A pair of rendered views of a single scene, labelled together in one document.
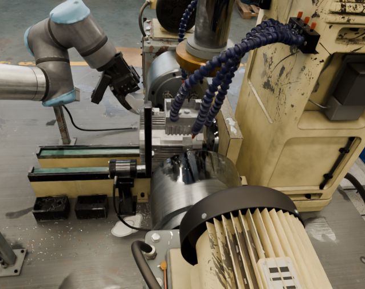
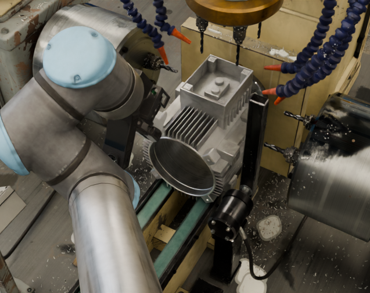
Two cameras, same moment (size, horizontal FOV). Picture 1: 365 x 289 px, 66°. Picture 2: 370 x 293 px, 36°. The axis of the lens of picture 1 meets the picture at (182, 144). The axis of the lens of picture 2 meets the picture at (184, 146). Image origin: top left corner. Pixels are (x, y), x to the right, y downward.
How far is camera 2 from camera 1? 0.78 m
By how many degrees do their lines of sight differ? 35
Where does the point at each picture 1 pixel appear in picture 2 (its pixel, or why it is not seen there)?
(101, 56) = (139, 88)
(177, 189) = (369, 157)
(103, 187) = (180, 275)
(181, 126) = (236, 104)
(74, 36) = (114, 86)
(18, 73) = (120, 199)
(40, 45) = (56, 142)
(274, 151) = not seen: hidden behind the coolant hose
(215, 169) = (363, 109)
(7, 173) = not seen: outside the picture
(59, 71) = (104, 157)
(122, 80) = (154, 103)
